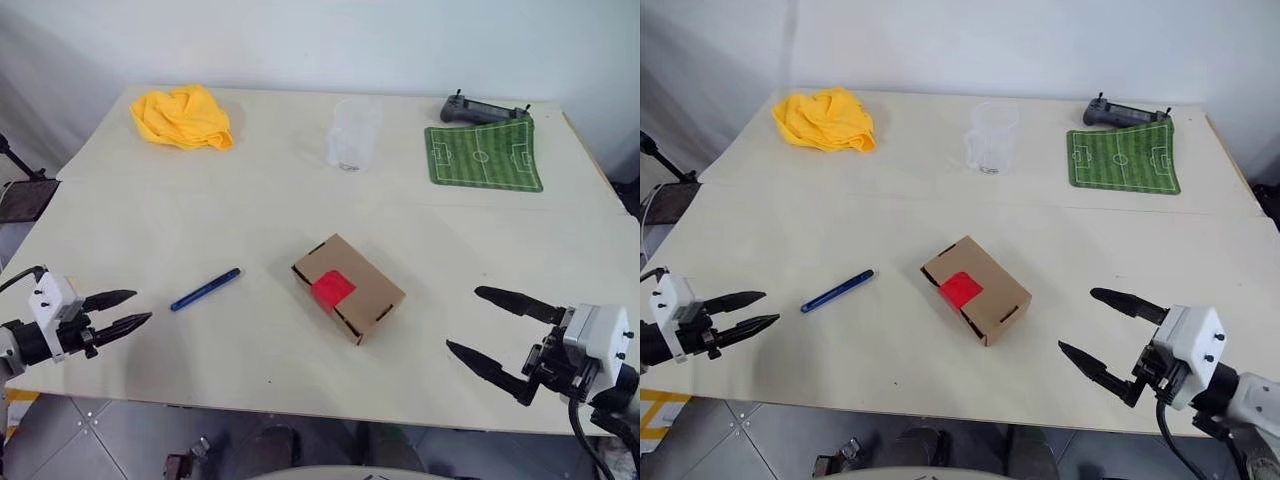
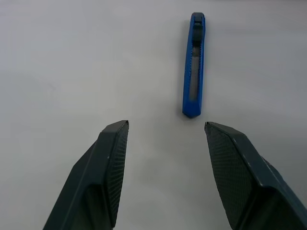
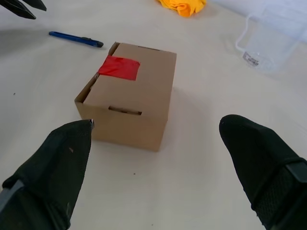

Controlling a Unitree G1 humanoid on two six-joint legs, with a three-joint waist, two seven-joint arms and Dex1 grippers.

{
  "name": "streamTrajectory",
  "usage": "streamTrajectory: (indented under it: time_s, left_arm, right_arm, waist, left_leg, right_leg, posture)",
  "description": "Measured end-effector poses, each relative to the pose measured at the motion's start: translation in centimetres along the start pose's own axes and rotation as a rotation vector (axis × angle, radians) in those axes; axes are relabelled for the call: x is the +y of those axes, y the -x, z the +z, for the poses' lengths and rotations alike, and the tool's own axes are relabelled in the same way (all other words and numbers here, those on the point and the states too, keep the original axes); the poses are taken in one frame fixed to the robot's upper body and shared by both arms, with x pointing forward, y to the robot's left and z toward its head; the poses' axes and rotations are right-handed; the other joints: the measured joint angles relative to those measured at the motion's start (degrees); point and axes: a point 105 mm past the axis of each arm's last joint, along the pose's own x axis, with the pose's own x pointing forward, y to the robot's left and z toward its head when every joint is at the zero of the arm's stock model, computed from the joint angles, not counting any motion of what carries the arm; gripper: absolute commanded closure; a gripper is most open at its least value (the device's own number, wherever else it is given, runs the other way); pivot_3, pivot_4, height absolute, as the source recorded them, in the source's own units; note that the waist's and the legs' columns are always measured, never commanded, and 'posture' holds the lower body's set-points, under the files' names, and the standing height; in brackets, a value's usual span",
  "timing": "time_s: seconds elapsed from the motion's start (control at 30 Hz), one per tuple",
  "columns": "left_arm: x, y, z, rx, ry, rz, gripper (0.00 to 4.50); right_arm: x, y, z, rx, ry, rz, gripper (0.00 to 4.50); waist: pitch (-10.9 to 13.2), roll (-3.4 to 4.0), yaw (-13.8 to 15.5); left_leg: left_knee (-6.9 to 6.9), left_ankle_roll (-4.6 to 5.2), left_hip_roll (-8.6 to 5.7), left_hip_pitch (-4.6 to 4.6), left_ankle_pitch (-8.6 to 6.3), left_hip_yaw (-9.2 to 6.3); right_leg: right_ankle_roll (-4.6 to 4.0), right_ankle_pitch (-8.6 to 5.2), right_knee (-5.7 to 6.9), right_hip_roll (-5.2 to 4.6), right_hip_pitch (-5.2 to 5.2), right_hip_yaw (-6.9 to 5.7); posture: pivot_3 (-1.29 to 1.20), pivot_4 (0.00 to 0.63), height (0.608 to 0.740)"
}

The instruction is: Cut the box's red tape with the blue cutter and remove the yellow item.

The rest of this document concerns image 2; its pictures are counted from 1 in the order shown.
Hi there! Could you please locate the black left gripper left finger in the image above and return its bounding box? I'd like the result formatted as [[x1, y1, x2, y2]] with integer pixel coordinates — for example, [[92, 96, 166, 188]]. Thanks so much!
[[42, 120, 130, 230]]

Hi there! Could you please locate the blue utility knife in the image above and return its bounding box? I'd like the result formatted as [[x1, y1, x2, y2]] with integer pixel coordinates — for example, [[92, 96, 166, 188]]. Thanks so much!
[[181, 11, 206, 119]]

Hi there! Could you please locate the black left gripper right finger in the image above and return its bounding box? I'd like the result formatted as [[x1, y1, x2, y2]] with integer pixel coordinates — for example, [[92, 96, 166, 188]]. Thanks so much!
[[204, 121, 307, 230]]

